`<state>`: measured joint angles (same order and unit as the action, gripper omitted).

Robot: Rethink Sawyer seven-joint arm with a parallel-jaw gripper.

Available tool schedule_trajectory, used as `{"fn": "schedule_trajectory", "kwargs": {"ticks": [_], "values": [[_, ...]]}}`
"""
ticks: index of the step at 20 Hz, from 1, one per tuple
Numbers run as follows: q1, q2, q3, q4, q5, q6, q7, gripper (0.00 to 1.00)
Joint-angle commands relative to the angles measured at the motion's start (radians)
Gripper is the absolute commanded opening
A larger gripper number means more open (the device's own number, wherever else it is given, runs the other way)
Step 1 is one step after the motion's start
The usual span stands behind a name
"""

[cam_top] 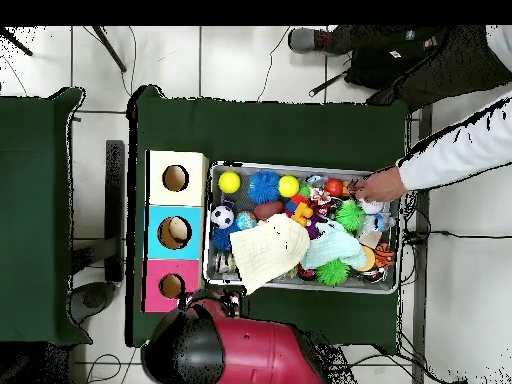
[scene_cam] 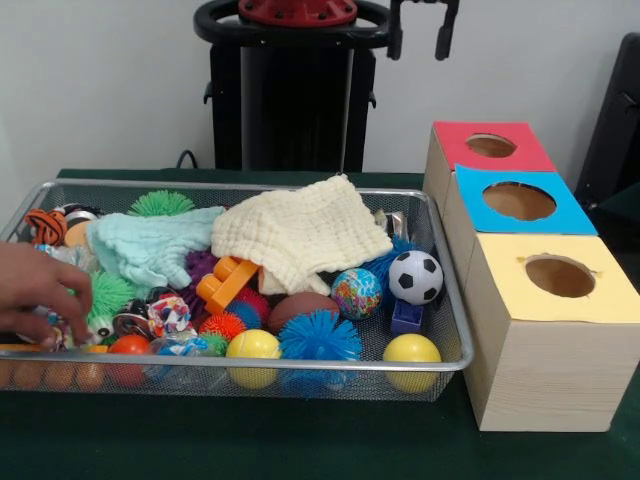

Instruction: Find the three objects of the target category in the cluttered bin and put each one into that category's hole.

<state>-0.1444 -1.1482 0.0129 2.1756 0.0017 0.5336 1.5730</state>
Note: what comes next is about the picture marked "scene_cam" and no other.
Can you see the blue spiky ball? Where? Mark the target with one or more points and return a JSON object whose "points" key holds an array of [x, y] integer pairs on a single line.
{"points": [[320, 337]]}

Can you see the silver mesh bin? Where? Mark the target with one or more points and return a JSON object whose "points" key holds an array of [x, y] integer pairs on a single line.
{"points": [[435, 225]]}

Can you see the globe print ball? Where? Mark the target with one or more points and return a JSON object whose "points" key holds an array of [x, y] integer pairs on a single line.
{"points": [[356, 294]]}

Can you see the orange toy building block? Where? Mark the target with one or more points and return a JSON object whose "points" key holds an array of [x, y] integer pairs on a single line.
{"points": [[225, 287]]}

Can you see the mint green waffle cloth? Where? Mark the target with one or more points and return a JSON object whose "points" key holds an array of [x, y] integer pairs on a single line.
{"points": [[145, 240]]}

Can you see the wooden box three holes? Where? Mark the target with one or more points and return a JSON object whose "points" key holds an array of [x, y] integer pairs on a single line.
{"points": [[550, 380]]}

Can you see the yellow seamed ball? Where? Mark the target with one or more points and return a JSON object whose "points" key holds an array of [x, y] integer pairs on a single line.
{"points": [[252, 345]]}

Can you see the dark green table cloth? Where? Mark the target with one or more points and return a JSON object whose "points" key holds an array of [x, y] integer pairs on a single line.
{"points": [[250, 440], [625, 197]]}

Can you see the black white soccer ball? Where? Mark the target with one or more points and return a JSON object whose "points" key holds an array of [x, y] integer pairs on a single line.
{"points": [[415, 277]]}

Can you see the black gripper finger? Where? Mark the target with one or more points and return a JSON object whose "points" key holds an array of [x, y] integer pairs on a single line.
{"points": [[445, 30], [396, 30]]}

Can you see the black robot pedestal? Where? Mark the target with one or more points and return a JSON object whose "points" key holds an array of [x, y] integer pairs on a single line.
{"points": [[300, 110]]}

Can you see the black upright panel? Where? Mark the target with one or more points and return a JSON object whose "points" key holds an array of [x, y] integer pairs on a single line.
{"points": [[615, 125]]}

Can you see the orange tiger plush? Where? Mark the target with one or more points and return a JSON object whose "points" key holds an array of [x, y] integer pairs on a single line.
{"points": [[47, 227]]}

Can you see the brown toy football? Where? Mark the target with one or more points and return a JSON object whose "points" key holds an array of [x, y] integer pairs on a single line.
{"points": [[300, 307]]}

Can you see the plain yellow ball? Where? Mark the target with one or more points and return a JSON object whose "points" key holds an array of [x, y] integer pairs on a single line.
{"points": [[412, 350]]}

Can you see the cream waffle cloth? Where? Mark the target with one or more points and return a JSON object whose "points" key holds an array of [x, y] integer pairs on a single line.
{"points": [[300, 225]]}

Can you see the person's hand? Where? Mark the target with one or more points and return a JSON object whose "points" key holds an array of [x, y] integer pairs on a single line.
{"points": [[35, 290]]}

